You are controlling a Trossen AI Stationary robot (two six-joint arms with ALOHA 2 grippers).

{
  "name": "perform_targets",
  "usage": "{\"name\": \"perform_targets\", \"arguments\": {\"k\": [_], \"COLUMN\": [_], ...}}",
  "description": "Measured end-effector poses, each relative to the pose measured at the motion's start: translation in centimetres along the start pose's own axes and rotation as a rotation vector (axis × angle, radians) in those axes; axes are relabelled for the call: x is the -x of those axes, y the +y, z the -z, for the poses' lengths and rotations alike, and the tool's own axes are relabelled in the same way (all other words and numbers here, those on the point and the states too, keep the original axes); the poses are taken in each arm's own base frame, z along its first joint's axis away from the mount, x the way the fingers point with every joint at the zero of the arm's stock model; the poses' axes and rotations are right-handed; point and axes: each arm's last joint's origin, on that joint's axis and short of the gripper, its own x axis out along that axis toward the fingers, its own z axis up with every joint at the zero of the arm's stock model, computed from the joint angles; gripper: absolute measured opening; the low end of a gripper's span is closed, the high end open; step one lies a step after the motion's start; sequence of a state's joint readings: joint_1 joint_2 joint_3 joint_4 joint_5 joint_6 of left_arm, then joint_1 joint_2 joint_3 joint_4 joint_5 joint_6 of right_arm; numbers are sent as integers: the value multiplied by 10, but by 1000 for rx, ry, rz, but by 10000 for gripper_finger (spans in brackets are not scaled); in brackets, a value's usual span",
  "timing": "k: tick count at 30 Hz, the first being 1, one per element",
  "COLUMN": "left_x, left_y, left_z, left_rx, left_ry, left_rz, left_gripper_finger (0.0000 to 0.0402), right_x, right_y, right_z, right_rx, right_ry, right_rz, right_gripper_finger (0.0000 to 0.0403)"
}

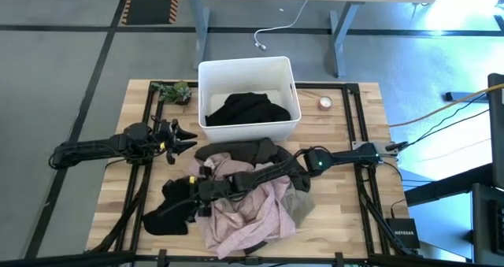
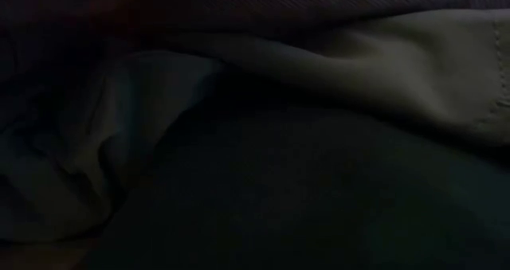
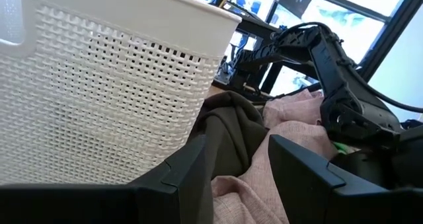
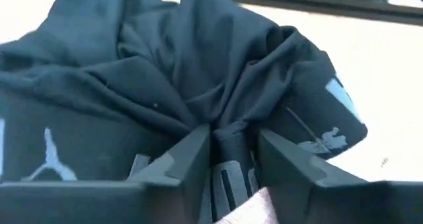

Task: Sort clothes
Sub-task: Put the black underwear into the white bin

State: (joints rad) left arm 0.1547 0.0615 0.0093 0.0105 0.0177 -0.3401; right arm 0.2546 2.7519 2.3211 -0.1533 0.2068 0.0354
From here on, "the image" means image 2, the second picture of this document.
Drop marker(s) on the dark grey fleece garment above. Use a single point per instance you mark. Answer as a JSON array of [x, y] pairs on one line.
[[299, 190]]

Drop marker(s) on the beige cloth garment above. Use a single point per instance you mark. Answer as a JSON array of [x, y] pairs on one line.
[[418, 63]]

